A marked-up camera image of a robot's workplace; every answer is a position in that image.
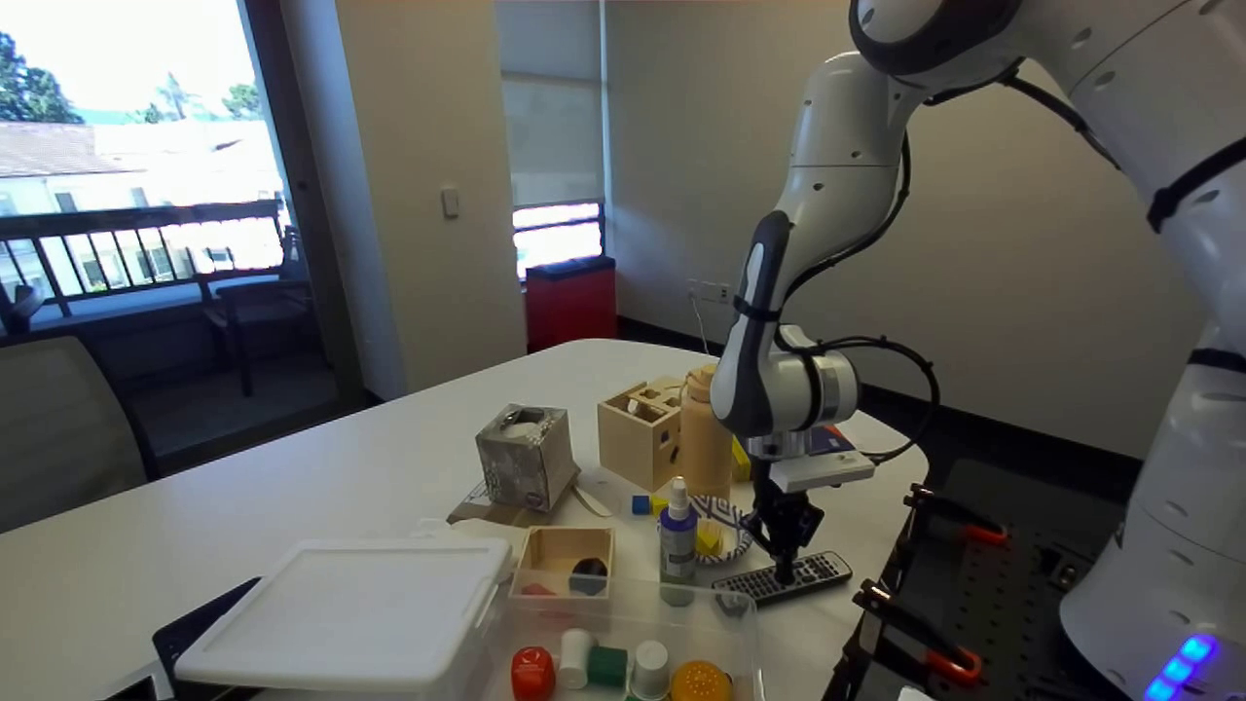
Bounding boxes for small blue-capped bottle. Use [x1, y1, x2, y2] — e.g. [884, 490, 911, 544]
[657, 477, 698, 586]

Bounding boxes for black mounting base plate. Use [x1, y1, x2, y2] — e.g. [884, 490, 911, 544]
[820, 461, 1129, 701]

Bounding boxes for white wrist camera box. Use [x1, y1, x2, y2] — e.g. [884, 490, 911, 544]
[772, 430, 878, 496]

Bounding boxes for wooden shape sorter box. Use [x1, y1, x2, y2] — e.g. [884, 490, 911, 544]
[595, 377, 682, 490]

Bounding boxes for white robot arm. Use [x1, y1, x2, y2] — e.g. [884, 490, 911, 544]
[714, 0, 1246, 701]

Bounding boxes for black clamp orange tip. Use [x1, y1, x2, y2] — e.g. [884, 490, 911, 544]
[854, 580, 987, 690]
[907, 484, 1011, 548]

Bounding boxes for black clamp near orange tip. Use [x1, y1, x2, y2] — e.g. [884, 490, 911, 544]
[854, 580, 987, 690]

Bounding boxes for white wall light switch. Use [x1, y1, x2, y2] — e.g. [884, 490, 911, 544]
[440, 185, 464, 223]

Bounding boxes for small wooden tray box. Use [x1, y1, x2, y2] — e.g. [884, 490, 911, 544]
[514, 527, 617, 604]

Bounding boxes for red cabinet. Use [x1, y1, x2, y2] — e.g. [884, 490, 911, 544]
[526, 256, 619, 347]

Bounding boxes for clear plastic toy bin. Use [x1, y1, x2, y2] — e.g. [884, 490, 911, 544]
[469, 580, 769, 701]

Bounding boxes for black remote control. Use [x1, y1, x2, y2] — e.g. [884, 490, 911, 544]
[727, 548, 854, 608]

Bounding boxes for grey office chair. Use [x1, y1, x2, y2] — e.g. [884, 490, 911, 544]
[0, 336, 153, 530]

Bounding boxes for grey concrete cube planter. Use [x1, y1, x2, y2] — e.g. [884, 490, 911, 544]
[475, 405, 579, 514]

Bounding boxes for black clamp far orange tip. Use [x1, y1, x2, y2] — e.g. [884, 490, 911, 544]
[907, 484, 1011, 548]

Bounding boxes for white bin lid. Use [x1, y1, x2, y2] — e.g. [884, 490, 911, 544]
[175, 536, 509, 696]

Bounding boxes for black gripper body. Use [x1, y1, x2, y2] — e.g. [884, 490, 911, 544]
[756, 479, 820, 552]

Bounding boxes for patterned ceramic bowl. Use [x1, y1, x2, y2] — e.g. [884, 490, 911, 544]
[695, 497, 756, 570]

